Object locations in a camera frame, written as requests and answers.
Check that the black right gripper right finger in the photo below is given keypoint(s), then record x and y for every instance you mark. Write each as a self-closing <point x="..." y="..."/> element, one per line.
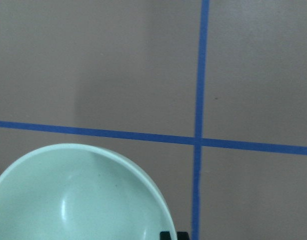
<point x="182" y="235"/>

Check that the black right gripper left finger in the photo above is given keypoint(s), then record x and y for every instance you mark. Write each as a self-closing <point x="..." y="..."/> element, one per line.
<point x="165" y="235"/>

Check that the green bowl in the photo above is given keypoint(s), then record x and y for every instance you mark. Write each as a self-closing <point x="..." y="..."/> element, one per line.
<point x="80" y="192"/>

